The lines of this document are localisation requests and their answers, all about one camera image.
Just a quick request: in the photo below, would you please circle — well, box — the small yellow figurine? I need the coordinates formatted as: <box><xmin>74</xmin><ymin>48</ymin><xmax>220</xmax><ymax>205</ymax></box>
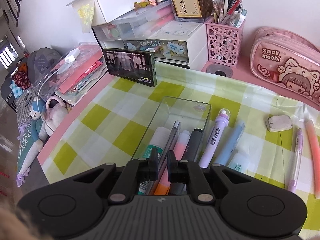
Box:
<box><xmin>134</xmin><ymin>0</ymin><xmax>158</xmax><ymax>9</ymax></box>

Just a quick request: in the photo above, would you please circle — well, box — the purple pen with toy cap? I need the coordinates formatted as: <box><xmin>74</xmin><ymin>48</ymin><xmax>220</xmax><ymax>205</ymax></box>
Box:
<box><xmin>199</xmin><ymin>108</ymin><xmax>230</xmax><ymax>168</ymax></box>

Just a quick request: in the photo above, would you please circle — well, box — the silver grey pen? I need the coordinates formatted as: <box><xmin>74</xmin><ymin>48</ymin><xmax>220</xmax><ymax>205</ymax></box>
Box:
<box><xmin>156</xmin><ymin>120</ymin><xmax>181</xmax><ymax>180</ymax></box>

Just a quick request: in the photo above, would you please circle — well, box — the white box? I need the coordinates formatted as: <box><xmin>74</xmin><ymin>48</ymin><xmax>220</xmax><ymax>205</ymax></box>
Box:
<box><xmin>94</xmin><ymin>0</ymin><xmax>150</xmax><ymax>24</ymax></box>

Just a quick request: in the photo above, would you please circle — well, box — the blue highlighter pen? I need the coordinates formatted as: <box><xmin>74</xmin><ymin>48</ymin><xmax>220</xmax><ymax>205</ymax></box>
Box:
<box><xmin>214</xmin><ymin>120</ymin><xmax>246</xmax><ymax>167</ymax></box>

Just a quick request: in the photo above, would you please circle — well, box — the clear plastic organizer tray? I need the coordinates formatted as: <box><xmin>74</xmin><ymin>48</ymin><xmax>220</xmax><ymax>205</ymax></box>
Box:
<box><xmin>131</xmin><ymin>96</ymin><xmax>212</xmax><ymax>195</ymax></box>

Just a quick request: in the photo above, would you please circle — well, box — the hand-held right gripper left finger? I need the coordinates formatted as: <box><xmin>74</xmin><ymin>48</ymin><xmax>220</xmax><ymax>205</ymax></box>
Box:
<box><xmin>71</xmin><ymin>147</ymin><xmax>160</xmax><ymax>204</ymax></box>

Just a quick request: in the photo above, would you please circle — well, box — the pink book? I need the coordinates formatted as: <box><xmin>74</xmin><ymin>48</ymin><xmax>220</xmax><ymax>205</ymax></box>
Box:
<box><xmin>57</xmin><ymin>54</ymin><xmax>104</xmax><ymax>94</ymax></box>

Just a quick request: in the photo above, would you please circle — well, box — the red floral cloth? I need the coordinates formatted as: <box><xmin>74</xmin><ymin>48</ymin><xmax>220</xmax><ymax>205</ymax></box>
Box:
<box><xmin>13</xmin><ymin>70</ymin><xmax>32</xmax><ymax>90</ymax></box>

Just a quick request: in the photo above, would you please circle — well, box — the white drawer organizer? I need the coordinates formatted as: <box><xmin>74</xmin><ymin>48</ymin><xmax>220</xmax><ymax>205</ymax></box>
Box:
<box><xmin>91</xmin><ymin>20</ymin><xmax>208</xmax><ymax>72</ymax></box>

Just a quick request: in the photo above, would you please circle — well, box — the white charger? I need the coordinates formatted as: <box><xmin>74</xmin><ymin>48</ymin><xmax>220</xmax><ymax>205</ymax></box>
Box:
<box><xmin>64</xmin><ymin>48</ymin><xmax>81</xmax><ymax>63</ymax></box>

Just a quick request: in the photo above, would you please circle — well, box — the blue white plush toy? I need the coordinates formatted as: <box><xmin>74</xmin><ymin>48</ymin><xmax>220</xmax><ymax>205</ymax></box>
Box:
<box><xmin>28</xmin><ymin>100</ymin><xmax>49</xmax><ymax>153</ymax></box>

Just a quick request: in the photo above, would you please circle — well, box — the peach pink pen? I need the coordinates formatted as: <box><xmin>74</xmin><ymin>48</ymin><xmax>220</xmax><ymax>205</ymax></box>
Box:
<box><xmin>305</xmin><ymin>119</ymin><xmax>320</xmax><ymax>200</ymax></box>

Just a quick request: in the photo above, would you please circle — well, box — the pink highlighter orange cap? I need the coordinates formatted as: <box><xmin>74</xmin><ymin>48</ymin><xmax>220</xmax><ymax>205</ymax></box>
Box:
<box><xmin>154</xmin><ymin>129</ymin><xmax>192</xmax><ymax>196</ymax></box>

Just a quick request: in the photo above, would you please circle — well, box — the pink perforated pen holder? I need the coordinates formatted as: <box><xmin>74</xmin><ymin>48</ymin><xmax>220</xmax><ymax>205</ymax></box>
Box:
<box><xmin>204</xmin><ymin>19</ymin><xmax>244</xmax><ymax>68</ymax></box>

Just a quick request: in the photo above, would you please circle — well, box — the black picture frame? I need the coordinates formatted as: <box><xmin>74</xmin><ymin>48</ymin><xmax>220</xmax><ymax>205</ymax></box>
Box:
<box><xmin>3</xmin><ymin>0</ymin><xmax>22</xmax><ymax>28</ymax></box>

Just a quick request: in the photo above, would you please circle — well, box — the stack of booklets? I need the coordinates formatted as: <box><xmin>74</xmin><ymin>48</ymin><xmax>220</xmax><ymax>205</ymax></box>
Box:
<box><xmin>56</xmin><ymin>67</ymin><xmax>109</xmax><ymax>107</ymax></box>

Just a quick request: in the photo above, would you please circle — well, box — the window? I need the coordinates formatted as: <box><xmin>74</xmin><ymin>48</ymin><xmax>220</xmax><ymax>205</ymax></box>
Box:
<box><xmin>0</xmin><ymin>37</ymin><xmax>13</xmax><ymax>69</ymax></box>

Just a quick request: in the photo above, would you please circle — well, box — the green checked tablecloth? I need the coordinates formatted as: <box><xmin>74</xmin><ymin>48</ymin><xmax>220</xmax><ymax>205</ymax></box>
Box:
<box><xmin>37</xmin><ymin>62</ymin><xmax>320</xmax><ymax>240</ymax></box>

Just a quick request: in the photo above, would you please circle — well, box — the white green glue stick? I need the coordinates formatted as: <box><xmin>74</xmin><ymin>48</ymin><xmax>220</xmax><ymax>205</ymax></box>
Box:
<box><xmin>139</xmin><ymin>127</ymin><xmax>172</xmax><ymax>195</ymax></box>

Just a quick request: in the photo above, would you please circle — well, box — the grey backpack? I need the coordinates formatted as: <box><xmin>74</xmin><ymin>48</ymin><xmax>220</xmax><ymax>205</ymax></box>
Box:
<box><xmin>26</xmin><ymin>47</ymin><xmax>64</xmax><ymax>82</ymax></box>

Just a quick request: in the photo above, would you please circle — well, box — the clear storage box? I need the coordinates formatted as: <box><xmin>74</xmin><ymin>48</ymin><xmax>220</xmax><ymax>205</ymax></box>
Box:
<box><xmin>111</xmin><ymin>1</ymin><xmax>175</xmax><ymax>40</ymax></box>

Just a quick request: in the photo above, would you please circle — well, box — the dark grey marker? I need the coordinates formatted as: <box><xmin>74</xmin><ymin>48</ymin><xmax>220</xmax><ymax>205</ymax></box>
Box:
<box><xmin>170</xmin><ymin>128</ymin><xmax>203</xmax><ymax>195</ymax></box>

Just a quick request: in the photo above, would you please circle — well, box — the purple mechanical pencil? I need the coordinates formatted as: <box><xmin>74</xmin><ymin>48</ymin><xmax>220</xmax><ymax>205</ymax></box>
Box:
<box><xmin>287</xmin><ymin>128</ymin><xmax>303</xmax><ymax>193</ymax></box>

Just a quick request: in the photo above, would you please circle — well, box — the black smartphone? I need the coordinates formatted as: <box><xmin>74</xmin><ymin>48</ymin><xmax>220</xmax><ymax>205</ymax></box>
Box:
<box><xmin>102</xmin><ymin>47</ymin><xmax>155</xmax><ymax>88</ymax></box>

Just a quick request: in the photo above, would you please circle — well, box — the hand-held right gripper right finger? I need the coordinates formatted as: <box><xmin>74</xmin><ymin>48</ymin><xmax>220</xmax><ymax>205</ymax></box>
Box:
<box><xmin>167</xmin><ymin>150</ymin><xmax>253</xmax><ymax>204</ymax></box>

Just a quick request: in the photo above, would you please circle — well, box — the bunch of pens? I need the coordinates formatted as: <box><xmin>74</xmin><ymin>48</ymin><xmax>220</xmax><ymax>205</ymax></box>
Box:
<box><xmin>212</xmin><ymin>0</ymin><xmax>248</xmax><ymax>28</ymax></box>

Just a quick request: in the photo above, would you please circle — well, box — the grey desk grommet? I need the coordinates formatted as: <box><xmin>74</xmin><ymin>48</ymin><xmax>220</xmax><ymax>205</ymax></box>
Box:
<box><xmin>207</xmin><ymin>64</ymin><xmax>234</xmax><ymax>77</ymax></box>

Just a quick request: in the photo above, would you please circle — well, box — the blue checked cloth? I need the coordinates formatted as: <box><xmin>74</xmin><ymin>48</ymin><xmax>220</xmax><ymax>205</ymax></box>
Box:
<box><xmin>9</xmin><ymin>80</ymin><xmax>22</xmax><ymax>98</ymax></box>

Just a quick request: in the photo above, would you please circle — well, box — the glass vase with label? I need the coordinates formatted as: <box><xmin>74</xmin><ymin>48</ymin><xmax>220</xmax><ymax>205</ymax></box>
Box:
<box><xmin>166</xmin><ymin>0</ymin><xmax>214</xmax><ymax>22</ymax></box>

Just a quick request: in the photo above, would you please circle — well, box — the pink cartoon pencil case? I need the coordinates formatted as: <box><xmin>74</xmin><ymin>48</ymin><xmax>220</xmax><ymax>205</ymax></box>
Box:
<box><xmin>250</xmin><ymin>26</ymin><xmax>320</xmax><ymax>103</ymax></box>

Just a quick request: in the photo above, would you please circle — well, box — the white eraser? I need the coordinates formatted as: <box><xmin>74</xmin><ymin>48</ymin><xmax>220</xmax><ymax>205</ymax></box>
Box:
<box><xmin>265</xmin><ymin>115</ymin><xmax>293</xmax><ymax>132</ymax></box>

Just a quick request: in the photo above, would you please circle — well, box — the white cable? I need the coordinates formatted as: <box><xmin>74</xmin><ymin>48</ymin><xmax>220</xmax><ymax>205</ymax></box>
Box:
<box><xmin>36</xmin><ymin>60</ymin><xmax>68</xmax><ymax>105</ymax></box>

